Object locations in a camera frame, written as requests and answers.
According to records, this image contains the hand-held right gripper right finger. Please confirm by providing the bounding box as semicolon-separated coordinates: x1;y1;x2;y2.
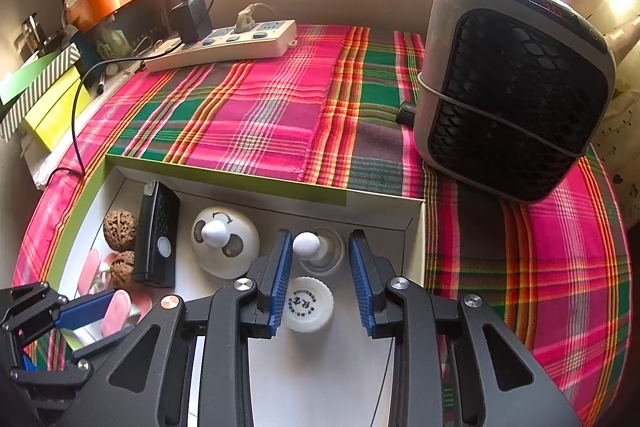
348;229;583;427

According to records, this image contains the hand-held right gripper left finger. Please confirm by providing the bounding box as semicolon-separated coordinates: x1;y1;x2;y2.
57;229;295;427

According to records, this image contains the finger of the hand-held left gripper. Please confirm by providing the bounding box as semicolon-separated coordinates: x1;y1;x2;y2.
0;284;115;333
10;352;96;390

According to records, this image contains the white knob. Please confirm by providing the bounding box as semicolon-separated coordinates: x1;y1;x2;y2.
292;227;346;275

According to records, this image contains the brown walnut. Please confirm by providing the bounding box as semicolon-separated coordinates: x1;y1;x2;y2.
110;251;138;292
103;209;138;252

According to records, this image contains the white dome-shaped gadget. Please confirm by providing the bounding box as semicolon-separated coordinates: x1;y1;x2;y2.
191;206;261;279

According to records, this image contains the green and white cardboard box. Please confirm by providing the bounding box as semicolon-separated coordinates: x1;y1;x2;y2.
47;152;426;427

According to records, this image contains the black rectangular remote device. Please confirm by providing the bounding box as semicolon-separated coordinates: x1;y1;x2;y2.
132;181;181;289

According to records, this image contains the white round jar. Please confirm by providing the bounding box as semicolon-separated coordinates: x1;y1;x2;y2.
277;276;335;334

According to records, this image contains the pale pink plastic piece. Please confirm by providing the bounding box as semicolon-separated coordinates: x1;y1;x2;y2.
79;248;102;295

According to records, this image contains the white paper stack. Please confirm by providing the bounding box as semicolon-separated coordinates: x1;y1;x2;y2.
30;147;66;188

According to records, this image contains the pink green plaid tablecloth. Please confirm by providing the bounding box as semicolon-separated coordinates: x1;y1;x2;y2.
12;24;633;427

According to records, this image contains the stack of gift boxes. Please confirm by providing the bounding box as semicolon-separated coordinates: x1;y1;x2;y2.
0;44;82;142

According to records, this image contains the beige power strip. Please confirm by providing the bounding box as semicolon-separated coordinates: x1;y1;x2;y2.
144;19;298;72

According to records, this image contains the grey portable heater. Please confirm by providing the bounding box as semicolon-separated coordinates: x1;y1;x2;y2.
397;0;617;205

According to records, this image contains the white plug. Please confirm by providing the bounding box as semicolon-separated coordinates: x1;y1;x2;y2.
235;3;276;32

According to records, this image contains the black power adapter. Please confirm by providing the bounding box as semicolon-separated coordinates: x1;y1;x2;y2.
171;0;215;44

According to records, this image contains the cream heart-print curtain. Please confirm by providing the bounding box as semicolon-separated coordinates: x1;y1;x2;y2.
565;0;640;228

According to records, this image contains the black adapter cable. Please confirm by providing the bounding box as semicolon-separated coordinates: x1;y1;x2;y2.
50;0;217;180

